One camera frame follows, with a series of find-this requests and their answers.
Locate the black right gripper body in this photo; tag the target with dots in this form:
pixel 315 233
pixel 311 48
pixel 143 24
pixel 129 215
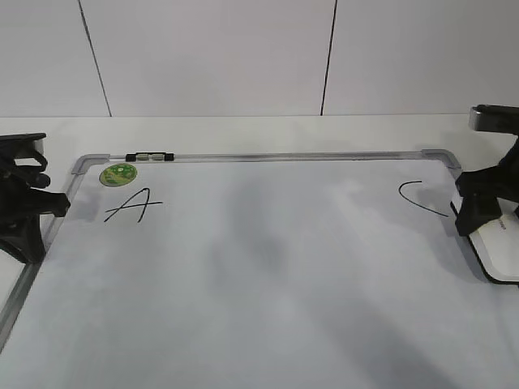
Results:
pixel 500 181

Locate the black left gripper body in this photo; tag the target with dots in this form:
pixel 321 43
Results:
pixel 23 184

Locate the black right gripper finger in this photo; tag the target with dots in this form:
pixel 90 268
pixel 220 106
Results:
pixel 474 211

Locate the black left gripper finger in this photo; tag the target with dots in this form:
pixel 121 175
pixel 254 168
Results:
pixel 22 240

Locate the white eraser with black felt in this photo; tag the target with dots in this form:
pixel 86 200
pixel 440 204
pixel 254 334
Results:
pixel 495 245

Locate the round green magnet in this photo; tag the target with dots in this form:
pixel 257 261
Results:
pixel 118 175

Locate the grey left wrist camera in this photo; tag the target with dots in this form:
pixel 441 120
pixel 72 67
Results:
pixel 22 142

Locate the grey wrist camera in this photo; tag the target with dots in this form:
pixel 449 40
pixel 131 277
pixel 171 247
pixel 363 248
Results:
pixel 494 118
pixel 22 142

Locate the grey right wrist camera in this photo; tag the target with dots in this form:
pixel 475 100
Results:
pixel 494 118

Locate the black hanging clip on frame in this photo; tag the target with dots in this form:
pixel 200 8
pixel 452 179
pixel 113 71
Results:
pixel 150 156

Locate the white board with grey frame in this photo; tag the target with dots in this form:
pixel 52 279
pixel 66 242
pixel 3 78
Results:
pixel 274 271

